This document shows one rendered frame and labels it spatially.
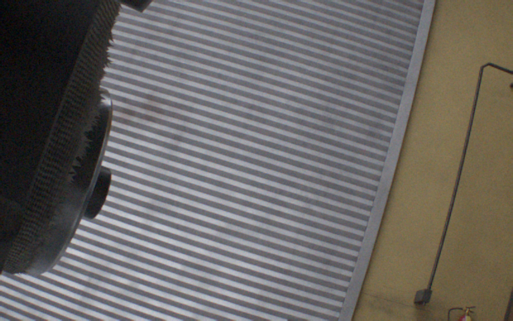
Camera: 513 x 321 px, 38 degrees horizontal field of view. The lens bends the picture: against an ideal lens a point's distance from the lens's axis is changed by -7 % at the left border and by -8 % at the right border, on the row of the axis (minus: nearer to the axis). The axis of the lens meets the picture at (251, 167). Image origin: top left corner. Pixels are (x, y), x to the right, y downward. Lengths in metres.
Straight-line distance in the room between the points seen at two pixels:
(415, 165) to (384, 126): 0.38
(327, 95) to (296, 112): 0.27
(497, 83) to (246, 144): 2.12
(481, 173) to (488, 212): 0.31
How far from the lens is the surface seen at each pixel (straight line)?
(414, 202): 6.00
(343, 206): 5.85
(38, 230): 0.49
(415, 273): 5.93
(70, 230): 0.50
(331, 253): 5.80
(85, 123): 0.49
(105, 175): 0.55
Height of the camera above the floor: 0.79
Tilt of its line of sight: 12 degrees up
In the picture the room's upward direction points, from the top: 18 degrees clockwise
